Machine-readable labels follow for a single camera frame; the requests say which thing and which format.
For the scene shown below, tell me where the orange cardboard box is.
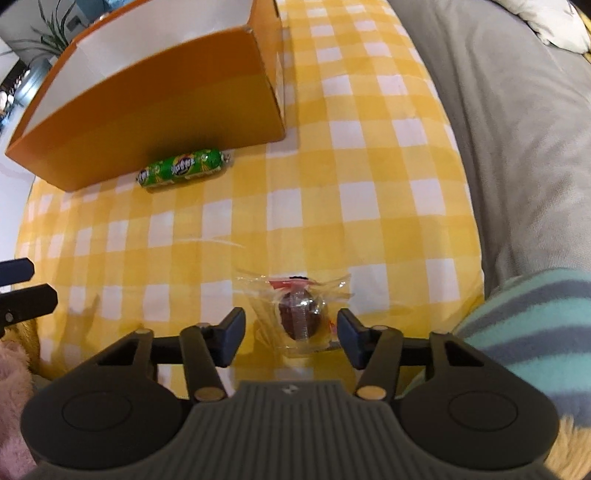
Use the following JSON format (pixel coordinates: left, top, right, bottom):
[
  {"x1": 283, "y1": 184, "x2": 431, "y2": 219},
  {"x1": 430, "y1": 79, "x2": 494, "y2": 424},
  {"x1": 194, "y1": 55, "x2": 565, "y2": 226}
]
[{"x1": 6, "y1": 1, "x2": 286, "y2": 192}]

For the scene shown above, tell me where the clear chocolate cookie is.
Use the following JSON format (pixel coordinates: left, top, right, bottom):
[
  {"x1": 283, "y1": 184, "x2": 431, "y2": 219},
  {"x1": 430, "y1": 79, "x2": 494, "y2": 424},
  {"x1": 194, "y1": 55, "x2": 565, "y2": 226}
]
[{"x1": 236, "y1": 271, "x2": 353, "y2": 358}]

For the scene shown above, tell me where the yellow checkered tablecloth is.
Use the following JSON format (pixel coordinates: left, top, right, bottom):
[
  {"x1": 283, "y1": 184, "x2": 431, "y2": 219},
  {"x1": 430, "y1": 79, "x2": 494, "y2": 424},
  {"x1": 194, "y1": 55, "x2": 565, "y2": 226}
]
[{"x1": 17, "y1": 1, "x2": 482, "y2": 378}]

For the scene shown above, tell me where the pink fluffy fabric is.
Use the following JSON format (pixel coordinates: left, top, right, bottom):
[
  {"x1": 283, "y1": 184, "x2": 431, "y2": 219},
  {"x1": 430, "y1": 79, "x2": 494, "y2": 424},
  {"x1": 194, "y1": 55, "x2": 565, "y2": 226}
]
[{"x1": 0, "y1": 340, "x2": 35, "y2": 479}]

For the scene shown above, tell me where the cream pillow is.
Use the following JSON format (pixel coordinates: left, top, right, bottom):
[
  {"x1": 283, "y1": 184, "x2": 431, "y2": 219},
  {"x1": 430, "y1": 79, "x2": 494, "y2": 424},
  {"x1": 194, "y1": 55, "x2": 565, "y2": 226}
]
[{"x1": 495, "y1": 0, "x2": 590, "y2": 54}]

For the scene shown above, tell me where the green sausage stick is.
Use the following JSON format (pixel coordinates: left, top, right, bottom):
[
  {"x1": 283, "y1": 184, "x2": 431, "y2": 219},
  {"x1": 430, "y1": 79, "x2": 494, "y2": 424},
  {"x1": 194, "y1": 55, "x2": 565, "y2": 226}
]
[{"x1": 136, "y1": 149, "x2": 231, "y2": 189}]

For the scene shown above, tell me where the grey sofa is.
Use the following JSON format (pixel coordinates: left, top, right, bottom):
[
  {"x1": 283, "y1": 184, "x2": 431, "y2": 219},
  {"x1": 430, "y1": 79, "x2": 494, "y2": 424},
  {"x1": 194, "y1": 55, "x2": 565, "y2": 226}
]
[{"x1": 393, "y1": 1, "x2": 590, "y2": 291}]

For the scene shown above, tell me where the potted green plant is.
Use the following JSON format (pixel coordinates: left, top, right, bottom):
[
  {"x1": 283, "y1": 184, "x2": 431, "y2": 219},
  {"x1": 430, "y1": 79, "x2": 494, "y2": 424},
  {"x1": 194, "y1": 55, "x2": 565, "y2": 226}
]
[{"x1": 1, "y1": 0, "x2": 89, "y2": 64}]

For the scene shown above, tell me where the striped teal blanket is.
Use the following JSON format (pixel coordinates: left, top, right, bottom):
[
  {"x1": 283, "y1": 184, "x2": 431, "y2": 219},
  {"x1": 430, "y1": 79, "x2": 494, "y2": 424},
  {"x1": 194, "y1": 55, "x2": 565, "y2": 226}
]
[{"x1": 453, "y1": 269, "x2": 590, "y2": 428}]

